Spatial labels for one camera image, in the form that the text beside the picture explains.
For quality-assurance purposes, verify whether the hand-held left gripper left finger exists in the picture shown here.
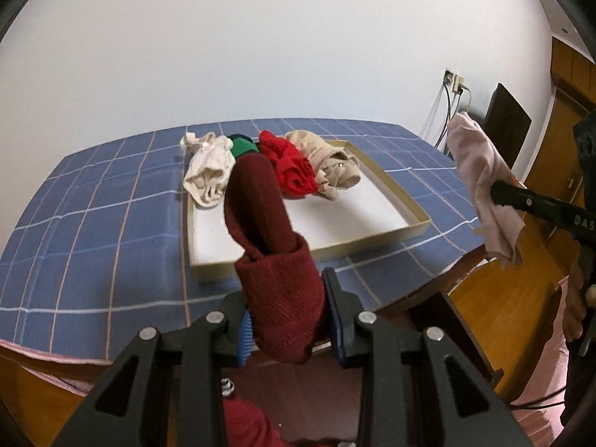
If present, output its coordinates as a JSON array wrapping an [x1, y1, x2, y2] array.
[[56, 291, 254, 447]]

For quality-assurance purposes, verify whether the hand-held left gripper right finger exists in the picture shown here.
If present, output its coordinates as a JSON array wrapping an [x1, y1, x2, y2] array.
[[321, 267, 532, 447]]

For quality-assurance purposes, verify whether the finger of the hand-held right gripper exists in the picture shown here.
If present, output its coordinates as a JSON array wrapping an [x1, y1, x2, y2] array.
[[490, 181, 584, 232]]

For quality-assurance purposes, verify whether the dark red sock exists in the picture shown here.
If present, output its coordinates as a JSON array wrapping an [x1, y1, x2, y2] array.
[[222, 151, 327, 365]]

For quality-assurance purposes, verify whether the shallow cardboard box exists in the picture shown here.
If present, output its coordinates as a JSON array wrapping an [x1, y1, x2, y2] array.
[[186, 139, 431, 282]]

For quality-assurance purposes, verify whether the beige dotted underwear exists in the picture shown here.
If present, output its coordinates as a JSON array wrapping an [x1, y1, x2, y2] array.
[[284, 129, 363, 203]]

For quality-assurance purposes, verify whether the bright red sock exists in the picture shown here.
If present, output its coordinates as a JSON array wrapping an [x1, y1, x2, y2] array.
[[258, 130, 318, 199]]

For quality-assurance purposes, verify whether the white ribbed underwear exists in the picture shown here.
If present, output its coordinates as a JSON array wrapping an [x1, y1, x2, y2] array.
[[181, 131, 237, 209]]

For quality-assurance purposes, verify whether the green underwear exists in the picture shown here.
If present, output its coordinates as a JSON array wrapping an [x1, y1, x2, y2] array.
[[226, 134, 260, 161]]

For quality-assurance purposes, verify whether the person's right hand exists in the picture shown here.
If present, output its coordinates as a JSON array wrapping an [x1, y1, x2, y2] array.
[[561, 251, 596, 343]]

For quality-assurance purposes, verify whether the wooden door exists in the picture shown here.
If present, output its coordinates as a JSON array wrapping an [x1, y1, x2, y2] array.
[[512, 35, 596, 215]]

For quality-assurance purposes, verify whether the black flat panel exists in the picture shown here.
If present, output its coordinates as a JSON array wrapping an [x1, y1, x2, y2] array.
[[484, 83, 532, 168]]

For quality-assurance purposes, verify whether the blue plaid tablecloth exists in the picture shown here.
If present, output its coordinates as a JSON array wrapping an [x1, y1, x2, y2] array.
[[0, 118, 485, 364]]

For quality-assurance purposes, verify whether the person's pink clothing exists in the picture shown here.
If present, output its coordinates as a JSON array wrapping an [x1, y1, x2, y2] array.
[[510, 275, 576, 447]]

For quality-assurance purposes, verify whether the pink underlay cloth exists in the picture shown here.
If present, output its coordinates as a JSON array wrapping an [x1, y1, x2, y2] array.
[[0, 340, 112, 394]]

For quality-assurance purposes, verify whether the black wall cable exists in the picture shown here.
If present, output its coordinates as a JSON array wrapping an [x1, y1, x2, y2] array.
[[435, 84, 452, 150]]

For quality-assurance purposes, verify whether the white wall cable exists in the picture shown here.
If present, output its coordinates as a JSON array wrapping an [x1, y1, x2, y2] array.
[[421, 91, 443, 138]]

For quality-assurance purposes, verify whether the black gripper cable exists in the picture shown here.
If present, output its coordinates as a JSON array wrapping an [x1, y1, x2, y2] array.
[[507, 393, 566, 410]]

